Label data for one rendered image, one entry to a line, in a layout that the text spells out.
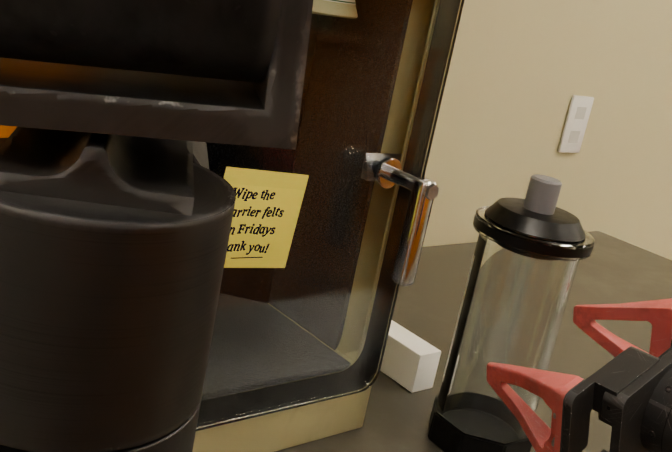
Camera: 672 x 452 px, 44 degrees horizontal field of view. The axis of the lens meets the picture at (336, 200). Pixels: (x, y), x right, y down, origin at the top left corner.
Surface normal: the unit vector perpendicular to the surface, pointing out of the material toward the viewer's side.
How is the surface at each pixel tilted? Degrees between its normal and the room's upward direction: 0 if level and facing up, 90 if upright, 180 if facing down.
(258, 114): 91
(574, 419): 88
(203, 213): 1
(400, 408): 0
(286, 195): 90
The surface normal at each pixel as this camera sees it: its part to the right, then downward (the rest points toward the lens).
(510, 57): 0.63, 0.32
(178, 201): 0.17, 0.31
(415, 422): 0.19, -0.95
